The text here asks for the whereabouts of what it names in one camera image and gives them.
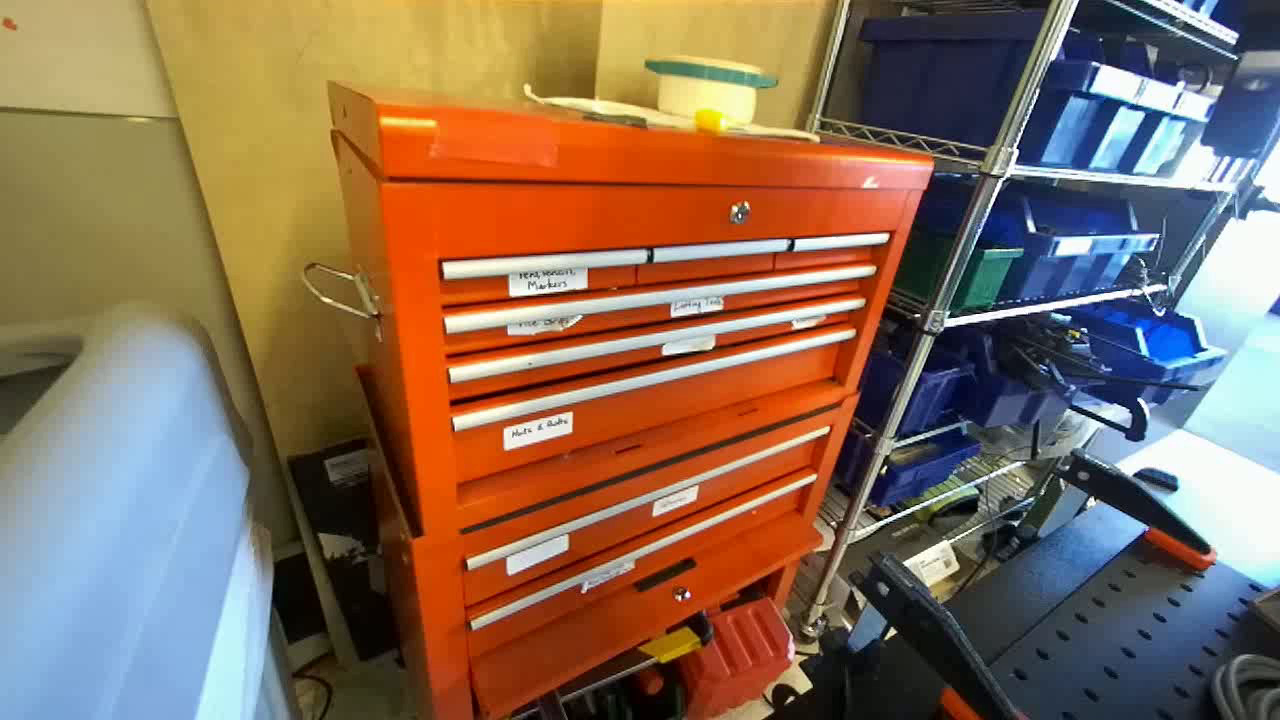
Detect orange tool chest with drawers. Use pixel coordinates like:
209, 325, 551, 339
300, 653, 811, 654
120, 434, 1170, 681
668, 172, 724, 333
324, 78, 942, 540

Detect orange roller cabinet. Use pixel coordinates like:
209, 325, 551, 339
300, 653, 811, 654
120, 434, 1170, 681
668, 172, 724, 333
356, 381, 861, 720

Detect white flat plate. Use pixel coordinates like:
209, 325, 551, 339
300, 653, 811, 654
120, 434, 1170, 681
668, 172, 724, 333
519, 78, 821, 147

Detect dark blue parts bin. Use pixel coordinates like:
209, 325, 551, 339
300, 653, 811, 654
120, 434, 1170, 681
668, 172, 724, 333
854, 339, 980, 443
838, 428, 990, 521

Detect white bowl with green rim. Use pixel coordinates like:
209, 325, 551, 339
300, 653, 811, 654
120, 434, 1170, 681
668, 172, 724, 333
642, 53, 786, 130

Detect red plastic case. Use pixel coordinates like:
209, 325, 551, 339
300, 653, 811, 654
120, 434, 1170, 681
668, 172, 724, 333
678, 591, 799, 720

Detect green storage bin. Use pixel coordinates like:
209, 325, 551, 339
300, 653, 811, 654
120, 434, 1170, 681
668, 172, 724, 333
897, 226, 1029, 319

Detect black box on floor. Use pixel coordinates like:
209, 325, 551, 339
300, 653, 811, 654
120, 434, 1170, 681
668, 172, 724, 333
286, 440, 401, 668

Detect black clamp with orange grip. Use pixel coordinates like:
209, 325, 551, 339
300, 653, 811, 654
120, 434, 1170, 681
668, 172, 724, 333
854, 550, 1033, 720
1058, 449, 1222, 575

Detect tan plywood board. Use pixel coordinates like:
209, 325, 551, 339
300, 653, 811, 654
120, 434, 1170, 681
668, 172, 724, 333
139, 0, 608, 464

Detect large dark blue tote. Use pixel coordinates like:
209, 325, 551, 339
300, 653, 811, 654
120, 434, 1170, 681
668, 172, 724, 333
856, 7, 1052, 147

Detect blue stacking bin row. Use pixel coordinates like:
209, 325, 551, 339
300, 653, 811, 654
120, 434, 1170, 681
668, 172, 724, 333
980, 194, 1170, 308

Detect open blue parts bin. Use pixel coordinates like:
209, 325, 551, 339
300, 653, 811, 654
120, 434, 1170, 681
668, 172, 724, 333
1075, 299, 1230, 391

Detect blue storage bins with labels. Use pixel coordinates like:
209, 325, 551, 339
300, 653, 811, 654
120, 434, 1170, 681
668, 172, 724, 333
1022, 56, 1222, 180

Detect black perforated board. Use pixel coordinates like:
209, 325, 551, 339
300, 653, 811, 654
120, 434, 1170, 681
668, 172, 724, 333
934, 498, 1280, 720

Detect translucent white plastic tub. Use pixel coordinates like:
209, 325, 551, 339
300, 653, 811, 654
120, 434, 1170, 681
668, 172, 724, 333
0, 304, 280, 720

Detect yellow tool handle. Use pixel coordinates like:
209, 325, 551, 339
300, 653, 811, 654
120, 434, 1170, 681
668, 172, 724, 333
637, 625, 705, 668

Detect chrome side handle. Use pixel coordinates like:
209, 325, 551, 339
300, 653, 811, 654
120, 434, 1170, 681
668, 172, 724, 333
297, 255, 383, 325

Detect metal wire shelving rack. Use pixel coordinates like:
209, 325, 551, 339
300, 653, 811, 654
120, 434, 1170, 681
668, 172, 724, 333
795, 0, 1280, 630

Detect black handled tool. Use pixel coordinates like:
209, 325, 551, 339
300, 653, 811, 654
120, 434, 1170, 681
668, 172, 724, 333
998, 317, 1152, 443

